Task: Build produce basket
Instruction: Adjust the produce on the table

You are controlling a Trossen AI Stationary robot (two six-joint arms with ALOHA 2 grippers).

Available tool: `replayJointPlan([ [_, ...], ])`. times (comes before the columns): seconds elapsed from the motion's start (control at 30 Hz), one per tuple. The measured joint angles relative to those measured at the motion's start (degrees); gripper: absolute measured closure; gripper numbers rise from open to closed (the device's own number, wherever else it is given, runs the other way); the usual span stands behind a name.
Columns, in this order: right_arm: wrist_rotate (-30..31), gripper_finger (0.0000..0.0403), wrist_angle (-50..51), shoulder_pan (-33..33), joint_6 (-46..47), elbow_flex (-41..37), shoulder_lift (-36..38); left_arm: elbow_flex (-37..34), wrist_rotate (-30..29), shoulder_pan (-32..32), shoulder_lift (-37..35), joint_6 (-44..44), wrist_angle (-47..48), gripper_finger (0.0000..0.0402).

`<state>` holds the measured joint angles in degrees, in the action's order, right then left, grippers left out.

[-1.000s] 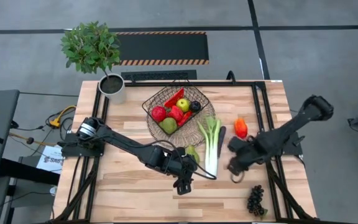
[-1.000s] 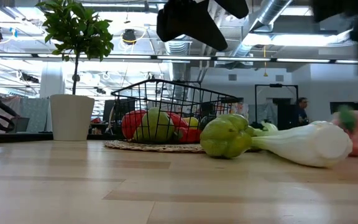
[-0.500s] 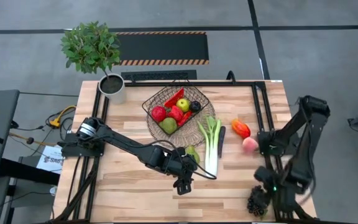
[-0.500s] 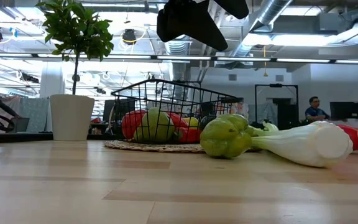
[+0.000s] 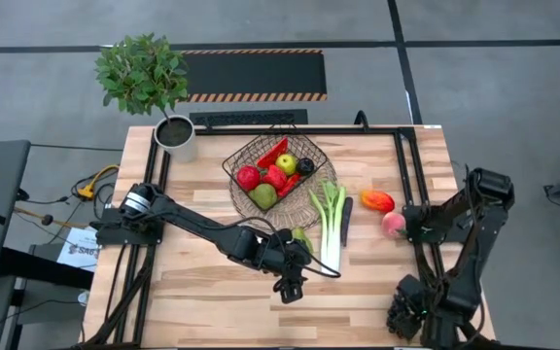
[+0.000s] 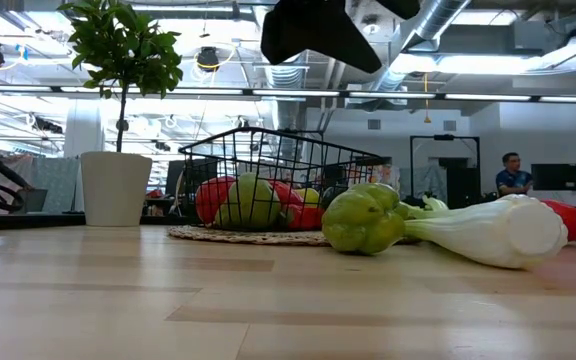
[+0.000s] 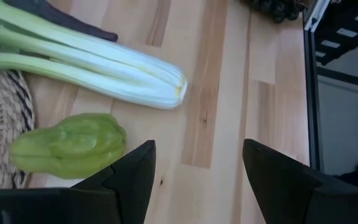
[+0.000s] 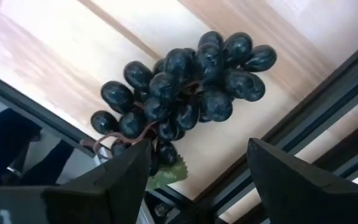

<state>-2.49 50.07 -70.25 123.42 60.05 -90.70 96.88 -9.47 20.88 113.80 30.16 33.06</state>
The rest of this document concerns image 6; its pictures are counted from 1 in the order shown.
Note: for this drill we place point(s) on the green leafy potted tree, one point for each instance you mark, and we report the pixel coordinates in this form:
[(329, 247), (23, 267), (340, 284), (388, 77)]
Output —
[(123, 45)]

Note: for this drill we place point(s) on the light blue partition panel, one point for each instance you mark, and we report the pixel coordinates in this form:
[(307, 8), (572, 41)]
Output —
[(58, 185)]

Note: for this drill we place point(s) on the red chili pepper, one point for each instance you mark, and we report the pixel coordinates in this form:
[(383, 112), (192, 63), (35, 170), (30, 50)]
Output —
[(308, 218)]

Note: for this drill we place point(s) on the grey wall vent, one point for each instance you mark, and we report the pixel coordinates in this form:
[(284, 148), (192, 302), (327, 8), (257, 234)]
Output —
[(374, 124), (449, 125)]

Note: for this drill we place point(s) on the green apple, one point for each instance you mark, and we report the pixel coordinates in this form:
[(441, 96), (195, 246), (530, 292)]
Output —
[(310, 197)]

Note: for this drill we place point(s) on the large silver ceiling duct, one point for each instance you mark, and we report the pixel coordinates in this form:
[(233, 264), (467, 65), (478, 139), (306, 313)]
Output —
[(438, 17)]

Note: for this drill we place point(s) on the long ceiling light bar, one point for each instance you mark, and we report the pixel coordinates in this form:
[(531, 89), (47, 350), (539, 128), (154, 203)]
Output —
[(468, 96)]

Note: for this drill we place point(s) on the black rectangular rack frame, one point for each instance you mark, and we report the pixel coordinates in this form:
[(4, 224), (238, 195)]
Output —
[(443, 137)]

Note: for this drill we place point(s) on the grey chair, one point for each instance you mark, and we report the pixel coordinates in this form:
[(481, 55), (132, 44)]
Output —
[(35, 200)]

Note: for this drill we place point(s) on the red apple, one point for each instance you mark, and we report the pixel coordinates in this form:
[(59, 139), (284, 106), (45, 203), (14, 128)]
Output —
[(210, 200)]

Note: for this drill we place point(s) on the black flat screen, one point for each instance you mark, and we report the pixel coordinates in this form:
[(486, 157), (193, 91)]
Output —
[(175, 175), (553, 176)]

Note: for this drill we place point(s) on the red bell pepper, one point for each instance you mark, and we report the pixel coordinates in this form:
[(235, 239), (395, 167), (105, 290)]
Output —
[(565, 220)]

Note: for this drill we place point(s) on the green bell pepper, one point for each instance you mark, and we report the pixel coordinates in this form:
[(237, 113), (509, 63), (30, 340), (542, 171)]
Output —
[(363, 225)]

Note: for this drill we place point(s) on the green white celery stalk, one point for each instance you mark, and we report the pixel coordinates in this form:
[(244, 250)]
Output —
[(508, 235)]

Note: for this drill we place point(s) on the green pear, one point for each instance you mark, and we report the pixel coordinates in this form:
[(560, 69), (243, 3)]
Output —
[(248, 200)]

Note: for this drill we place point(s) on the ribbed silver ceiling duct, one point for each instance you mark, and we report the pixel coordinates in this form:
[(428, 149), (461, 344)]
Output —
[(283, 85)]

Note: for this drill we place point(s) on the round woven placemat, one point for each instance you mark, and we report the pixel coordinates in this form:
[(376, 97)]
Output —
[(248, 236)]

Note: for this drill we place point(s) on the white plant pot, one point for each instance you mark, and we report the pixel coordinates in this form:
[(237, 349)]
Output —
[(115, 190)]

